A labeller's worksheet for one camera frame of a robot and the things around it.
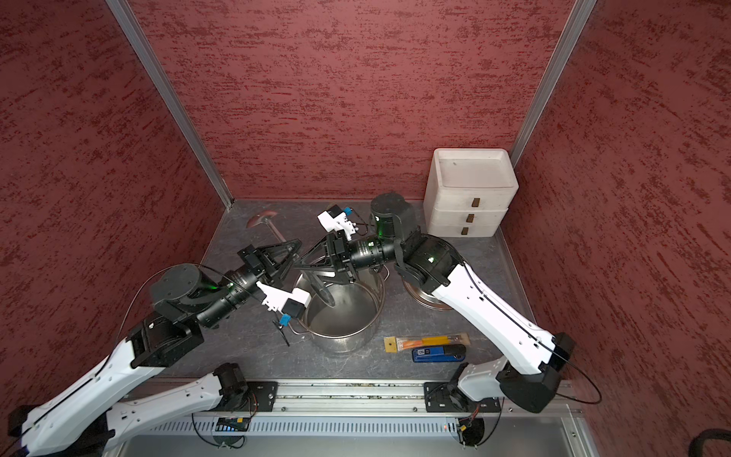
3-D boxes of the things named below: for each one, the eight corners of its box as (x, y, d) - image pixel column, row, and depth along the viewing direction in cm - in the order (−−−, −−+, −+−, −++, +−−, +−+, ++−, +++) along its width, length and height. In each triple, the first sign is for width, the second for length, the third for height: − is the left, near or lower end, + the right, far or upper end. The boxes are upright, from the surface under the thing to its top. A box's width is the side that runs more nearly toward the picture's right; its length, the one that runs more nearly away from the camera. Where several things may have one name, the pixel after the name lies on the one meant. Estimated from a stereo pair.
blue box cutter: (412, 362, 82) (413, 357, 78) (410, 349, 84) (412, 344, 81) (463, 362, 82) (467, 357, 78) (460, 349, 84) (464, 344, 81)
